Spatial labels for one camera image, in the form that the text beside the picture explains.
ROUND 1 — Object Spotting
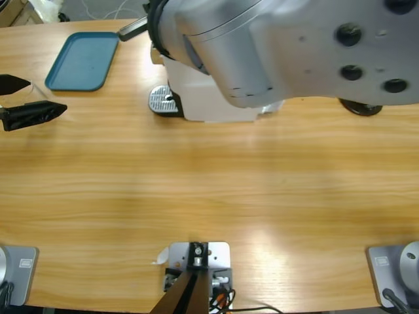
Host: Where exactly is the white tape tab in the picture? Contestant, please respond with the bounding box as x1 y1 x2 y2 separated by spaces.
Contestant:
150 247 170 266

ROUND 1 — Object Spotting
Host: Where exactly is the black base cable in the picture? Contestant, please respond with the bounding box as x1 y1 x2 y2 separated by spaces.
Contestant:
382 287 410 314
0 281 14 307

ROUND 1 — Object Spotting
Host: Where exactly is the white plastic bag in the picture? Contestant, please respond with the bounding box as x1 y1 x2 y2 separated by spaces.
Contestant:
31 0 65 24

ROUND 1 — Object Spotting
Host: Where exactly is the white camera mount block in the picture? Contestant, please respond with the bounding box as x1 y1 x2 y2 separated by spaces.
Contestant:
163 241 234 311

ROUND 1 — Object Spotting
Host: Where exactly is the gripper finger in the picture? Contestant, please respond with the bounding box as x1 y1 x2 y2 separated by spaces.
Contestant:
117 16 148 43
0 100 68 133
0 74 31 96

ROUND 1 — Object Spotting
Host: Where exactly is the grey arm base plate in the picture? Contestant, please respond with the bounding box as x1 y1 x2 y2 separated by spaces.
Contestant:
365 241 419 308
0 245 40 307

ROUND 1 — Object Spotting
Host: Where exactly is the white floor cable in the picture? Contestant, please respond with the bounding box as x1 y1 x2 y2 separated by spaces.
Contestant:
80 0 147 20

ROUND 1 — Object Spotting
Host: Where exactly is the dark camera post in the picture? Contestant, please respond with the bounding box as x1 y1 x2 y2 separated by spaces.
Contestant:
153 241 210 314

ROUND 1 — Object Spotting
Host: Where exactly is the black capsule holder with rods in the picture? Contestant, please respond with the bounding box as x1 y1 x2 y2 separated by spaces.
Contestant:
338 97 384 117

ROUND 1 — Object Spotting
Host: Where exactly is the cardboard box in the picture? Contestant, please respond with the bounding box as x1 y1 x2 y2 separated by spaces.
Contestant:
0 0 33 29

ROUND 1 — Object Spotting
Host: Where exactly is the white capsule coffee machine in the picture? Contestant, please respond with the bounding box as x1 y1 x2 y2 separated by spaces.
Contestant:
150 42 285 124

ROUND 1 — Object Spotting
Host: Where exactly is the black cable at mount block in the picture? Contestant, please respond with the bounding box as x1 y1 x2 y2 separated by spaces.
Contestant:
209 287 282 314

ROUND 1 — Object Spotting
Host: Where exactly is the metal drip tray grate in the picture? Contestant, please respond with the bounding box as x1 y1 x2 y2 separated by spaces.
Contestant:
149 84 183 118

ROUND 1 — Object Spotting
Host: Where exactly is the teal plastic tray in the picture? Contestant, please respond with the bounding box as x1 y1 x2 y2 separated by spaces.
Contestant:
44 31 120 92

